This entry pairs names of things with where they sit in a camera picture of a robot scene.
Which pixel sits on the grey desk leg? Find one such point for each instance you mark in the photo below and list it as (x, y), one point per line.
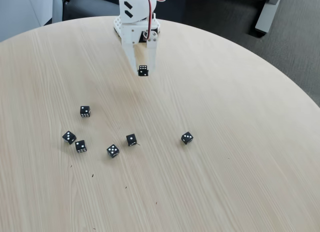
(266, 14)

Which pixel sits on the black dice one pip up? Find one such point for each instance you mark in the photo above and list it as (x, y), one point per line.
(131, 139)

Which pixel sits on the black dice three pips up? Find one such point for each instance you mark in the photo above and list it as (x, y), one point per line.
(69, 137)
(187, 138)

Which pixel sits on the white cabinet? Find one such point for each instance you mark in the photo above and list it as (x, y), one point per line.
(22, 12)

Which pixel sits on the black dice six pips up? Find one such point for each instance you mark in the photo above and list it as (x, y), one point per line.
(143, 70)

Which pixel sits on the black dice two pips up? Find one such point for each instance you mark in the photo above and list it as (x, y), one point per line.
(85, 111)
(80, 146)

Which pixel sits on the black chair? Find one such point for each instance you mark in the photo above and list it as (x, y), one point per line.
(90, 7)

